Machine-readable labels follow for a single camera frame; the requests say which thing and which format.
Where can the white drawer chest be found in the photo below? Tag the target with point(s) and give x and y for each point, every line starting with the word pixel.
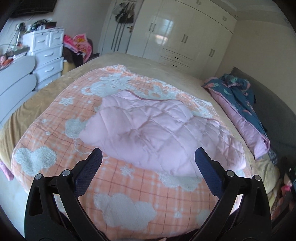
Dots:
pixel 46 46

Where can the beige bed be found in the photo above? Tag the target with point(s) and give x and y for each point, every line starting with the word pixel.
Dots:
pixel 164 192

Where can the orange white patterned blanket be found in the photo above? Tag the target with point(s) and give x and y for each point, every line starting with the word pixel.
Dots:
pixel 52 145

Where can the black wall television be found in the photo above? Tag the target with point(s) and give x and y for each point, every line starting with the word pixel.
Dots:
pixel 34 7

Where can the bags hanging on door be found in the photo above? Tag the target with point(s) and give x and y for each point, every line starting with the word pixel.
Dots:
pixel 124 12

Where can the blue pink floral quilt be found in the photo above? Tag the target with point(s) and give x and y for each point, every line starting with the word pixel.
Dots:
pixel 237 99

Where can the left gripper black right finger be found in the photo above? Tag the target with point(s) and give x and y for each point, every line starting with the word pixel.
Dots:
pixel 242 211

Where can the white glossy wardrobe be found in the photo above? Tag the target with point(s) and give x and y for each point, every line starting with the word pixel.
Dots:
pixel 191 36

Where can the pink quilted jacket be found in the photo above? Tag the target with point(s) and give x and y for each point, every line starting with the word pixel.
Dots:
pixel 159 135

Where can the pink yellow clothes pile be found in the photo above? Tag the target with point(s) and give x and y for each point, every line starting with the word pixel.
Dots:
pixel 79 45

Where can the white bedroom door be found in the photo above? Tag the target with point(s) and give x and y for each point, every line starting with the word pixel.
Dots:
pixel 115 36

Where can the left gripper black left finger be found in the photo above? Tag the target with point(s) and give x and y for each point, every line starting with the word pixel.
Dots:
pixel 53 211

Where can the grey headboard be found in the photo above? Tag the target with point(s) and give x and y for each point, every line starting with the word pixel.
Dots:
pixel 276 117

